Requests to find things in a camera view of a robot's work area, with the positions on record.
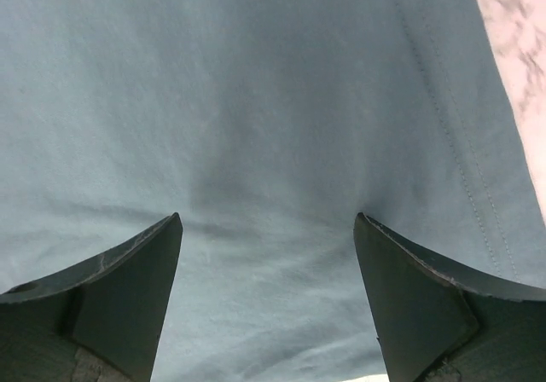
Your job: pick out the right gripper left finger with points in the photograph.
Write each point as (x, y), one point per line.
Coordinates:
(98, 320)

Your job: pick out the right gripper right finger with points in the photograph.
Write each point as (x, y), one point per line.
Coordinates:
(439, 320)

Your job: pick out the blue-grey t-shirt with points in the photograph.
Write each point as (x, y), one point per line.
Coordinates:
(267, 125)

